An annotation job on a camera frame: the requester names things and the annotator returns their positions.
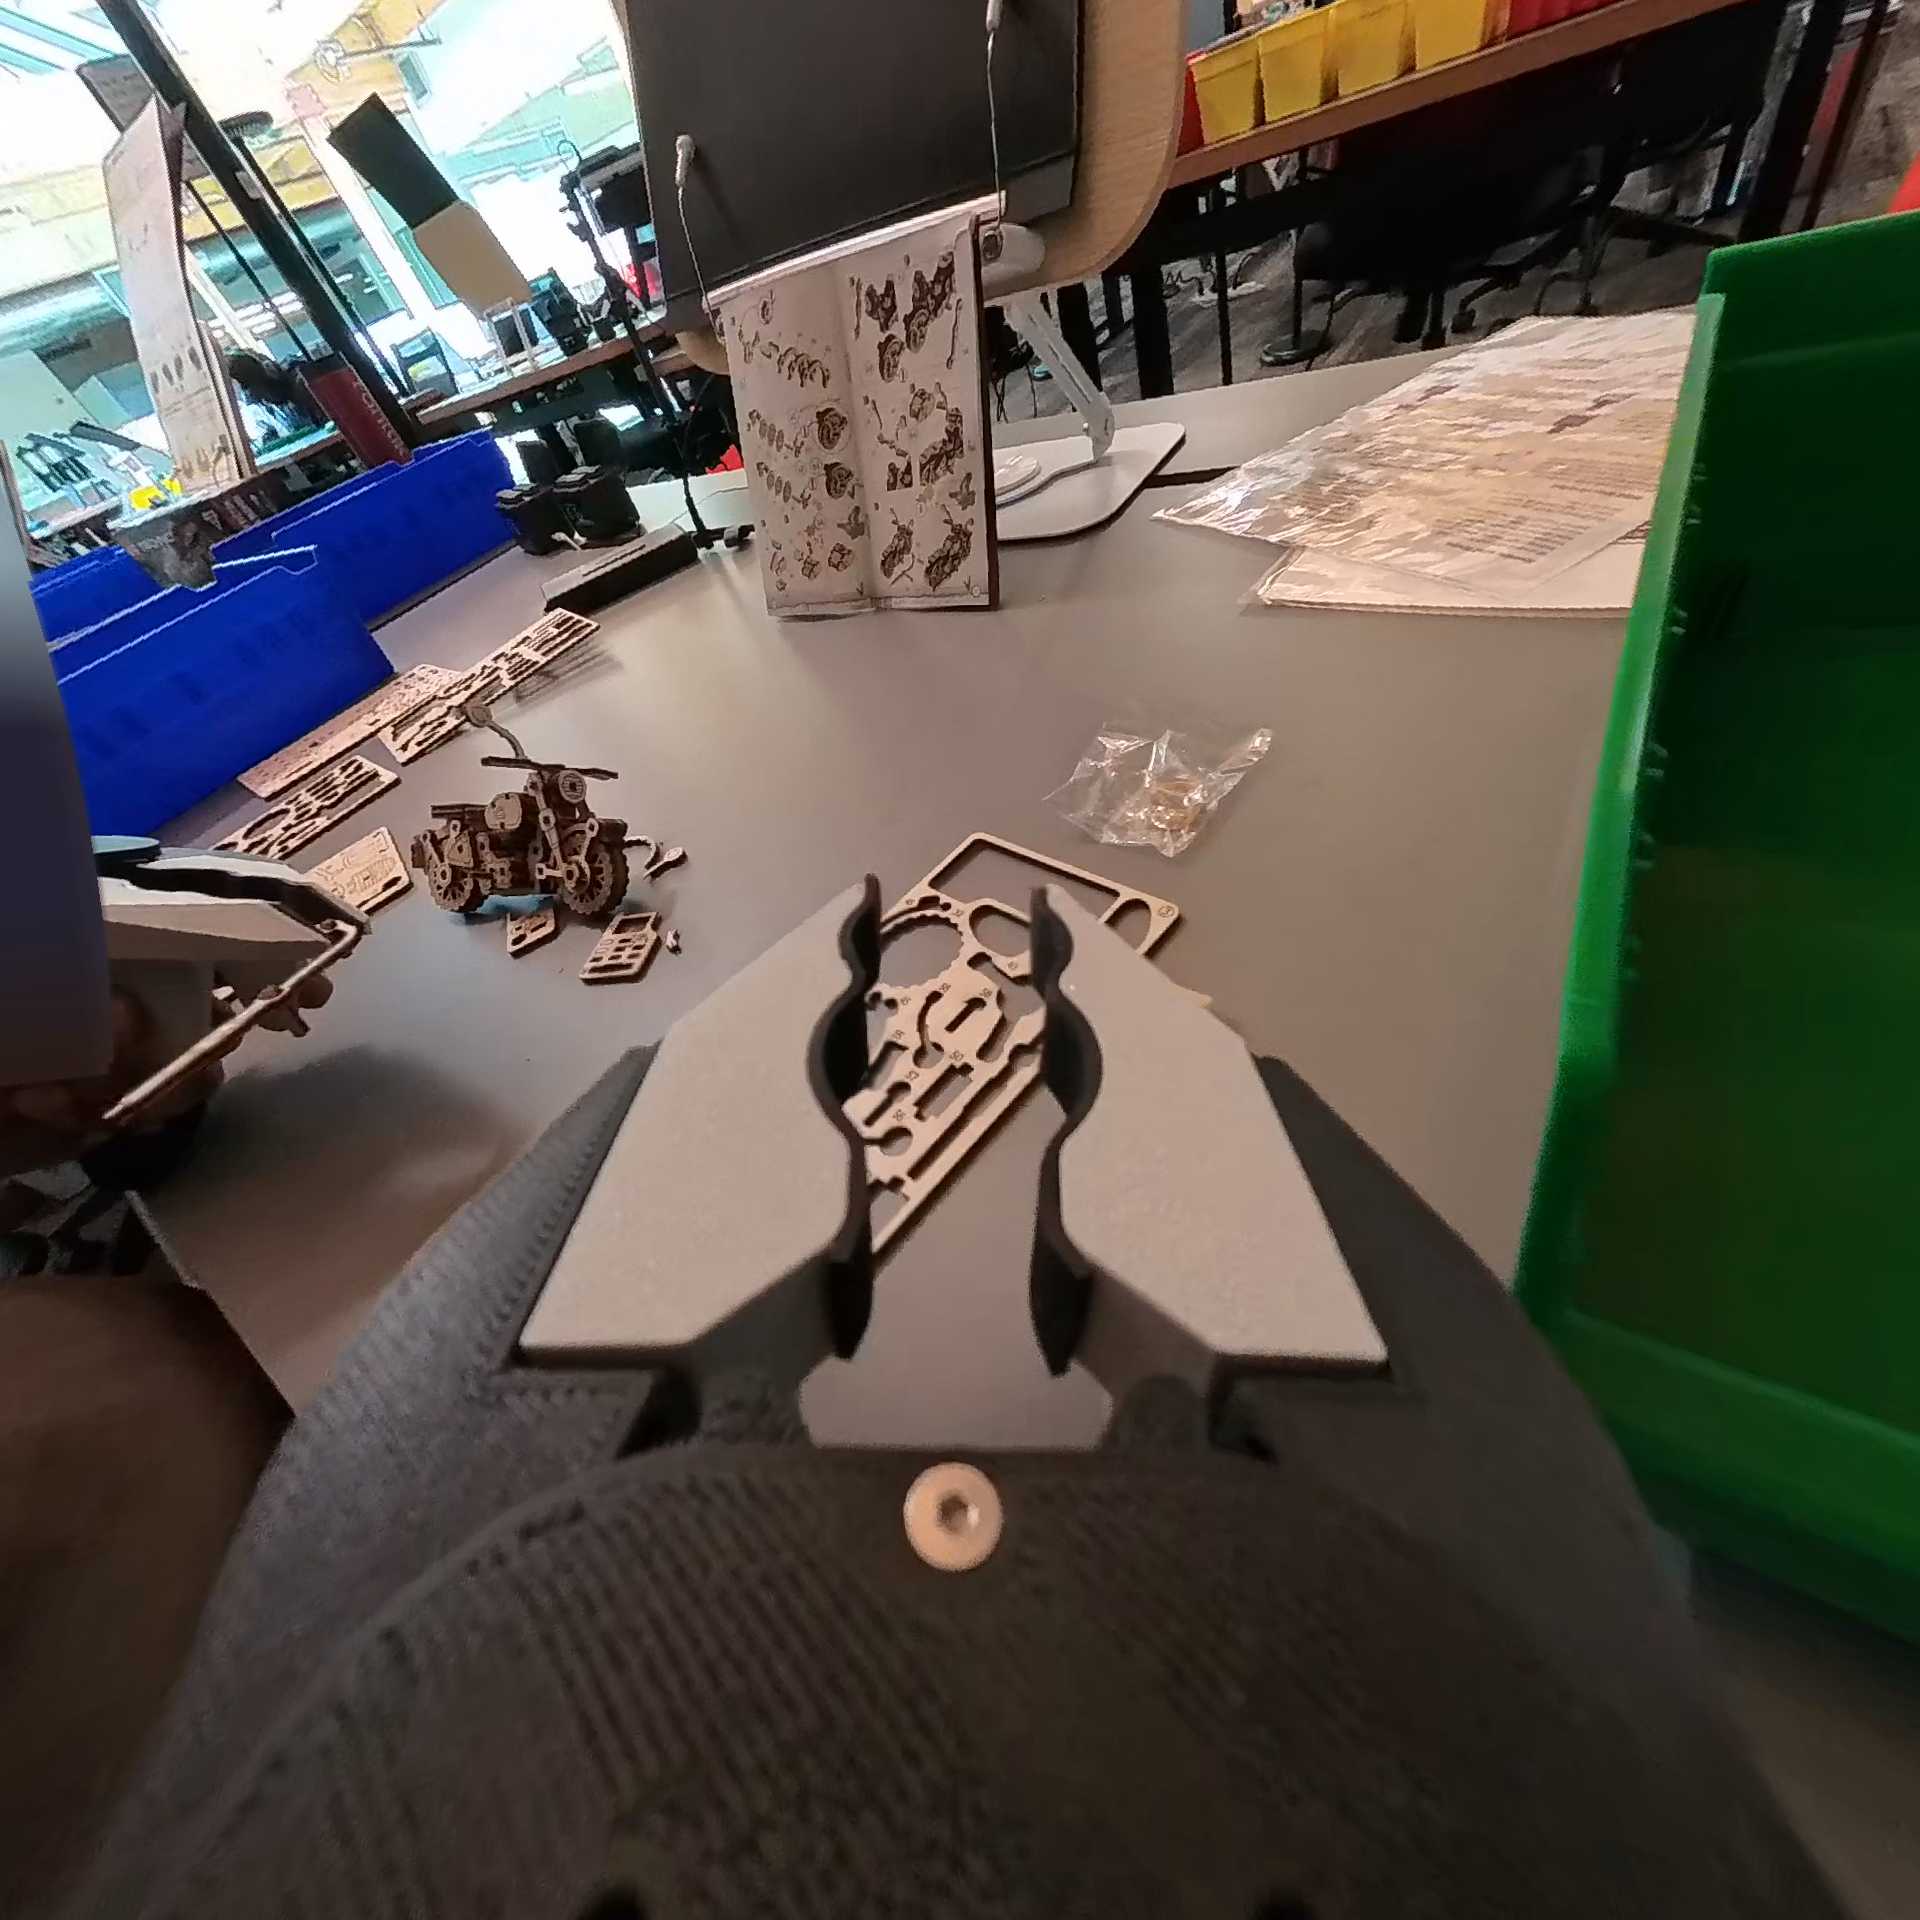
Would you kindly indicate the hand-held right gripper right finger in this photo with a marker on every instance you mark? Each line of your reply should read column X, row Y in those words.
column 1215, row 1201

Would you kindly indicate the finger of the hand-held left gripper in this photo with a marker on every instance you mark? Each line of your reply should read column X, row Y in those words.
column 255, row 884
column 210, row 930

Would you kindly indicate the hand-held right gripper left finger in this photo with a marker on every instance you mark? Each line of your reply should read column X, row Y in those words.
column 691, row 1185

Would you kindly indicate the wooden motorcycle model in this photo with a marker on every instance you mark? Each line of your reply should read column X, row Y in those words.
column 511, row 848

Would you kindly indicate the grey desk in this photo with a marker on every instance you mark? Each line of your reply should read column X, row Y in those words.
column 900, row 720

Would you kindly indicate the person's left hand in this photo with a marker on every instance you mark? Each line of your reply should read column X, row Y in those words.
column 279, row 1005

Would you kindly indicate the group of wooden part sheets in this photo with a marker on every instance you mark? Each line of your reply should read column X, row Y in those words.
column 300, row 773

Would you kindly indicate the blue plastic bin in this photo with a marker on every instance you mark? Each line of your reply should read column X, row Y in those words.
column 210, row 690
column 405, row 510
column 82, row 593

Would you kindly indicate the wooden sheet with round cutouts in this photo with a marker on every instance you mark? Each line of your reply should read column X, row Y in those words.
column 896, row 1119

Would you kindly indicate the small wooden grid cutout piece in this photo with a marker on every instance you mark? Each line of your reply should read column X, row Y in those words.
column 619, row 949

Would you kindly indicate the small wooden pin piece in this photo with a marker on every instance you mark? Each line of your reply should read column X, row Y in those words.
column 667, row 863

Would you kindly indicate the crumpled grey bag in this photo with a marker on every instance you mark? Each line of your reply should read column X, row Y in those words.
column 195, row 548

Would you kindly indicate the clear bag of small parts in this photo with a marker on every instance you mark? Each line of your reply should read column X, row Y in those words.
column 1154, row 788

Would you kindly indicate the black bulky device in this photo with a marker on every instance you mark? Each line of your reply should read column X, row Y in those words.
column 602, row 502
column 533, row 518

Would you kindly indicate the black flat device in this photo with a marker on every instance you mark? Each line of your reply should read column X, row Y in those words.
column 615, row 570

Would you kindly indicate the person's dark brown clothing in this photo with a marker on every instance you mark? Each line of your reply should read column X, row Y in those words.
column 104, row 1575

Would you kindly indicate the beige printed board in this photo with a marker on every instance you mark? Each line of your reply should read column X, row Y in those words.
column 172, row 300

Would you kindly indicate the green plastic bin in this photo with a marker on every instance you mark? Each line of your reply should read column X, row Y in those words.
column 1771, row 900

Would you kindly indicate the plastic sleeved printed sheet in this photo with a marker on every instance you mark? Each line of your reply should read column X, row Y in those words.
column 1424, row 589

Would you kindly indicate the assembly instruction booklet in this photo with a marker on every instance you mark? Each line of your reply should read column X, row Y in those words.
column 841, row 435

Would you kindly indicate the white monitor stand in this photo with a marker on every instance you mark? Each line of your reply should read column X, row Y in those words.
column 1073, row 465

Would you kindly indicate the clear plastic wrapper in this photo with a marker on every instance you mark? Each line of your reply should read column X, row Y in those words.
column 1470, row 435

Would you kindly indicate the black monitor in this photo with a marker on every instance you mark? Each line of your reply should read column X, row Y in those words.
column 841, row 120

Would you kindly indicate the red plastic bin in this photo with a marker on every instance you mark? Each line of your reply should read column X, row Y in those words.
column 1191, row 105

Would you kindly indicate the yellow plastic bin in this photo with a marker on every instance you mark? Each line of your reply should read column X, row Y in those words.
column 1452, row 31
column 1372, row 44
column 1298, row 68
column 1233, row 82

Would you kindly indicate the wooden workbench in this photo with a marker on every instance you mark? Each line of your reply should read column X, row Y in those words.
column 1574, row 75

